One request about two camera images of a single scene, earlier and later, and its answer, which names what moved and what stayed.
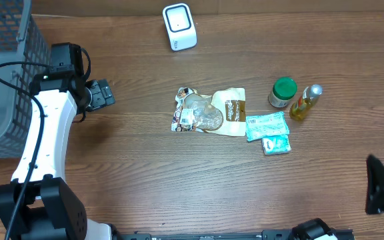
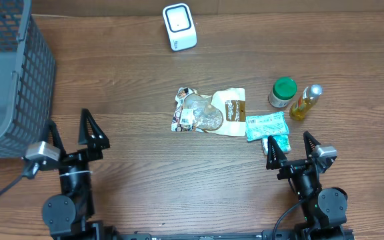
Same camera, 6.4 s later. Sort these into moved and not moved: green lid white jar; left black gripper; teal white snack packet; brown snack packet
Moved: left black gripper
Not moved: teal white snack packet; green lid white jar; brown snack packet
